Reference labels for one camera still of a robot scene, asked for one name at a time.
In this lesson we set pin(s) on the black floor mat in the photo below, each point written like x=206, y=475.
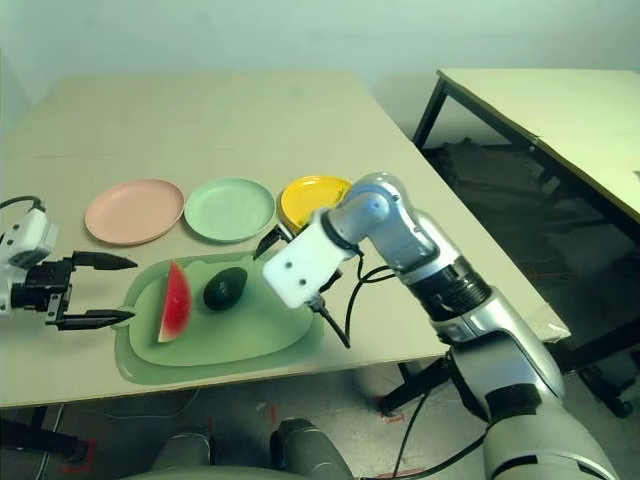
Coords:
x=480, y=170

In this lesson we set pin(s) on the green round plate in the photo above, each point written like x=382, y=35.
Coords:
x=230, y=210

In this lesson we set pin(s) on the green cutting board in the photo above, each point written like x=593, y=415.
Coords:
x=225, y=340

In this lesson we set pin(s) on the pink round plate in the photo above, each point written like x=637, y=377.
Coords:
x=134, y=212

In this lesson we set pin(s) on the grey robot right leg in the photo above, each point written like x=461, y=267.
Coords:
x=305, y=450

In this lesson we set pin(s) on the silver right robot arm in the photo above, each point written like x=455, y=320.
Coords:
x=500, y=325

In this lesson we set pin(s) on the yellow round plate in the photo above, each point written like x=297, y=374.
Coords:
x=292, y=200

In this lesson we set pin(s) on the grey robot leg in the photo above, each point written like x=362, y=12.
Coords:
x=182, y=455
x=305, y=450

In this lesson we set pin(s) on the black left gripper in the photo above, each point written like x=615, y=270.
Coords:
x=42, y=287

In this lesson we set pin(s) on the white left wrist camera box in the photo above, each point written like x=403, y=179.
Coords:
x=27, y=240

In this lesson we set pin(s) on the red watermelon slice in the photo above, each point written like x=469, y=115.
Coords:
x=176, y=305

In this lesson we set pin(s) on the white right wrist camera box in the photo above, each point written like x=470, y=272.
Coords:
x=305, y=265

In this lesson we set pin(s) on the grey robot left leg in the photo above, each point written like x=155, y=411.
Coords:
x=182, y=455

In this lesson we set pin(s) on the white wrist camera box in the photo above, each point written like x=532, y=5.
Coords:
x=305, y=265
x=27, y=240

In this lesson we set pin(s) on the beige side table black frame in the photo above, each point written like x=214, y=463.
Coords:
x=550, y=100

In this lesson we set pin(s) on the dark green avocado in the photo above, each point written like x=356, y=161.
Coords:
x=224, y=290

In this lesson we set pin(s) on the red floor tape corner mark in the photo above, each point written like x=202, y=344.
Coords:
x=392, y=412
x=77, y=457

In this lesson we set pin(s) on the grey robot torso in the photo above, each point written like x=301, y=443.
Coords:
x=200, y=476

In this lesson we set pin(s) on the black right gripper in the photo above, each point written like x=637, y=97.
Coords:
x=333, y=281

